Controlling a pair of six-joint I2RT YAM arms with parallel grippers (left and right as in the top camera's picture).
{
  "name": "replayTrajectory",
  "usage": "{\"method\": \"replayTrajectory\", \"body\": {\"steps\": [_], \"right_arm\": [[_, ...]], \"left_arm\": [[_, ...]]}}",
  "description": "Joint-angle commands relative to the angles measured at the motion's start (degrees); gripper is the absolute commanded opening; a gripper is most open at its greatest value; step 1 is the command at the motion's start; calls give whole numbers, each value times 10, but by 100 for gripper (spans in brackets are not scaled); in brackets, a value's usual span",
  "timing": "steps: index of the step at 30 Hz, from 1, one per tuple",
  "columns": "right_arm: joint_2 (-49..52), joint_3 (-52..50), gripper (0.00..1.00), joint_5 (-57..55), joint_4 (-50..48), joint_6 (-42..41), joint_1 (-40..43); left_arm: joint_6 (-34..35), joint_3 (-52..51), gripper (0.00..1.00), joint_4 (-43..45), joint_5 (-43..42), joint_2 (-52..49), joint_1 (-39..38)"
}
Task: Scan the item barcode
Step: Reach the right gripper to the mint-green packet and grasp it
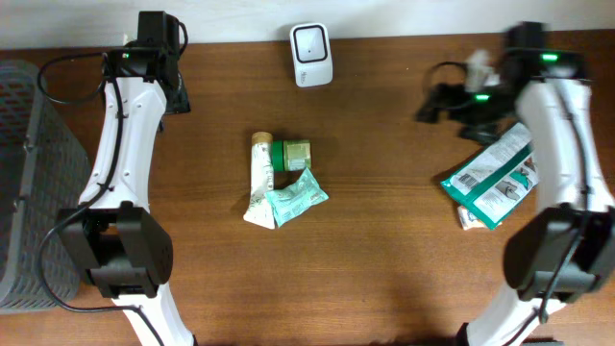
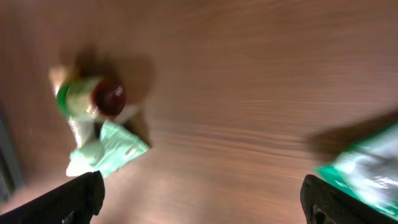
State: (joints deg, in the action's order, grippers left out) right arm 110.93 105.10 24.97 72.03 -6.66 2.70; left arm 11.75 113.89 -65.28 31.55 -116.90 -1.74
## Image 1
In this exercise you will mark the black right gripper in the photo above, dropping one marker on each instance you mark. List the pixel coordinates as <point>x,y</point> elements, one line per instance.
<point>488,126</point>

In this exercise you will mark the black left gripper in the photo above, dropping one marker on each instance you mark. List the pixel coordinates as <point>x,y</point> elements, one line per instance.
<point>182,105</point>

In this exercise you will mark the green 3M gloves package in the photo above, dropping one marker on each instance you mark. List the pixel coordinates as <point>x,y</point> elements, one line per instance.
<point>492,184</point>

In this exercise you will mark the small orange box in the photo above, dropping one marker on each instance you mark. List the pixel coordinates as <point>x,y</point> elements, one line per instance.
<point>468,221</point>

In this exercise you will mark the white cream tube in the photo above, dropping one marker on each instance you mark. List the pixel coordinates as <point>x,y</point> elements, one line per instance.
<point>259,211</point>

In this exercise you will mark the green lid jar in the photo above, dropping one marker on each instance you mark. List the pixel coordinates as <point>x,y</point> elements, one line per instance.
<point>291,155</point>

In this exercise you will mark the light teal wipes pack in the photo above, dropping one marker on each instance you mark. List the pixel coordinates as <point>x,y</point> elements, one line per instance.
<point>293,200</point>

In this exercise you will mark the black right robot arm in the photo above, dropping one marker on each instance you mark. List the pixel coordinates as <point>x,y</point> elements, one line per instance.
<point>529,110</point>

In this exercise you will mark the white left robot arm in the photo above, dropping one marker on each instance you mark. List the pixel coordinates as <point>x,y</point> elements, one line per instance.
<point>112,238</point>

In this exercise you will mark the white barcode scanner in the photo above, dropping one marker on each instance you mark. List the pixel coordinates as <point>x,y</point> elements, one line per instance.
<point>311,54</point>

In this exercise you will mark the grey plastic mesh basket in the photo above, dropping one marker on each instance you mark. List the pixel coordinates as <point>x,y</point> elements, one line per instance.
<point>44,169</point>

